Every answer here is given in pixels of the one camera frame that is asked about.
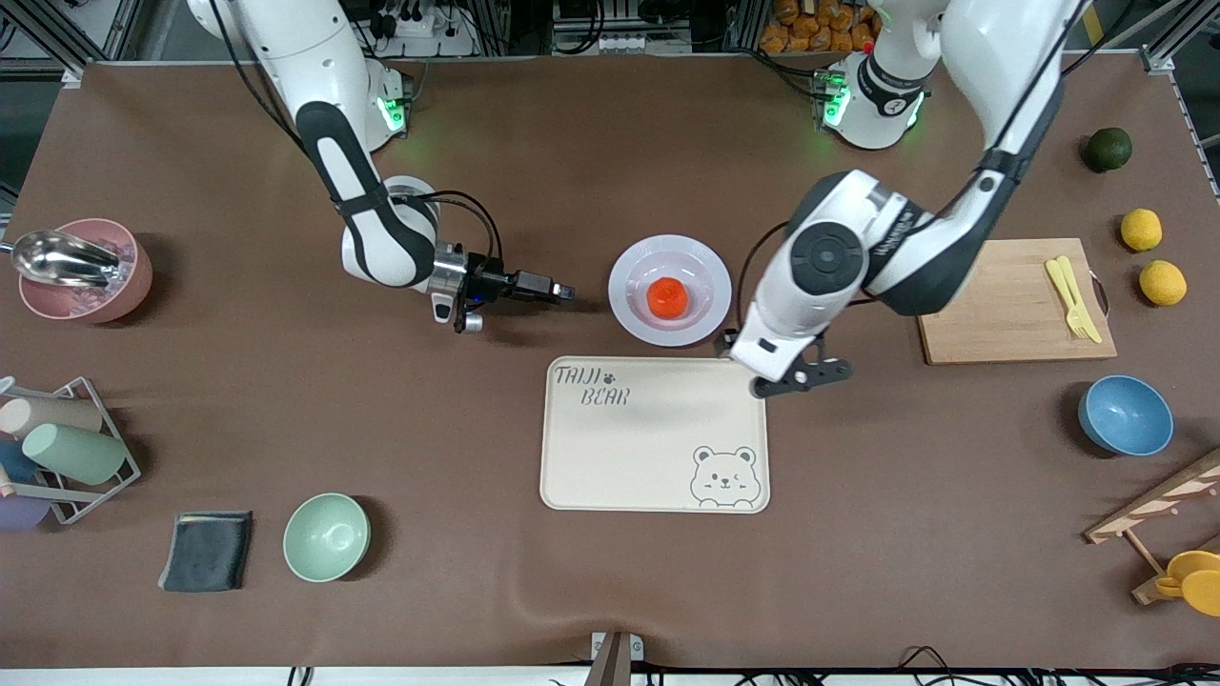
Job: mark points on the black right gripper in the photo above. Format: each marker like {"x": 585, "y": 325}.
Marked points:
{"x": 493, "y": 283}

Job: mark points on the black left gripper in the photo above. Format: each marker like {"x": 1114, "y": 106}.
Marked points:
{"x": 730, "y": 331}

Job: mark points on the orange fruit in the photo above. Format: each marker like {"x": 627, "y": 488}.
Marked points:
{"x": 667, "y": 298}

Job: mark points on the white round plate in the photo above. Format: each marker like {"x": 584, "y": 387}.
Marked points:
{"x": 629, "y": 305}

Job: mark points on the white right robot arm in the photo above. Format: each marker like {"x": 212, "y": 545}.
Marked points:
{"x": 315, "y": 57}

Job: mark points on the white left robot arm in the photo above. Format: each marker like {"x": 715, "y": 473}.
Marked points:
{"x": 829, "y": 257}

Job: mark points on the cream bear print tray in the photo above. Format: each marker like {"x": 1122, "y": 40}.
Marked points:
{"x": 648, "y": 448}

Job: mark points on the wooden cutting board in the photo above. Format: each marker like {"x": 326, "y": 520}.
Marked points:
{"x": 1001, "y": 305}

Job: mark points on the white power strip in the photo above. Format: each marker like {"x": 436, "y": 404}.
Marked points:
{"x": 419, "y": 29}

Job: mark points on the bag of bread rolls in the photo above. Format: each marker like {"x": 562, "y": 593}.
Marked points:
{"x": 810, "y": 29}

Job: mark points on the light green bowl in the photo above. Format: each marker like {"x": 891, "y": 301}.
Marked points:
{"x": 326, "y": 538}

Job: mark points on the yellow plastic fork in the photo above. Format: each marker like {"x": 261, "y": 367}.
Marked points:
{"x": 1063, "y": 286}

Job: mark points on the blue bowl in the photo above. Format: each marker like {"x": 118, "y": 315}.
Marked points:
{"x": 1127, "y": 415}

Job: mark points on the pink bowl with ice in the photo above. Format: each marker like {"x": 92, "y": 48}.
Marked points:
{"x": 133, "y": 286}

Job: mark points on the dark green lime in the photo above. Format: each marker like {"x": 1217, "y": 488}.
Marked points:
{"x": 1108, "y": 150}

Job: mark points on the yellow lemon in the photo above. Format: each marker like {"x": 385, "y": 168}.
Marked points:
{"x": 1163, "y": 283}
{"x": 1141, "y": 230}

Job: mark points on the folded dark grey cloth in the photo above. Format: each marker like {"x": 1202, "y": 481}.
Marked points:
{"x": 206, "y": 553}

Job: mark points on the wooden cup stand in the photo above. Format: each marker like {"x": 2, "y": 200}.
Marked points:
{"x": 1158, "y": 500}

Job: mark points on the silver metal scoop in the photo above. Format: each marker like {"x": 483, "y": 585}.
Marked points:
{"x": 57, "y": 257}

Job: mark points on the light green cup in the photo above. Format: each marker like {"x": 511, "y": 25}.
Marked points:
{"x": 76, "y": 453}

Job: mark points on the beige cup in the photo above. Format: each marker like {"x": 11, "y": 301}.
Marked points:
{"x": 57, "y": 415}

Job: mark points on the yellow mug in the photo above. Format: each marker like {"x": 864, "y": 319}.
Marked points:
{"x": 1196, "y": 581}

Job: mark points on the blue cup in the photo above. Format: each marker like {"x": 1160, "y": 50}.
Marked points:
{"x": 17, "y": 465}

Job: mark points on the purple cup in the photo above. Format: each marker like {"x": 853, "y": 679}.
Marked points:
{"x": 21, "y": 513}

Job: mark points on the metal clamp bracket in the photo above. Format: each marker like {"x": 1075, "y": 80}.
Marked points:
{"x": 613, "y": 662}

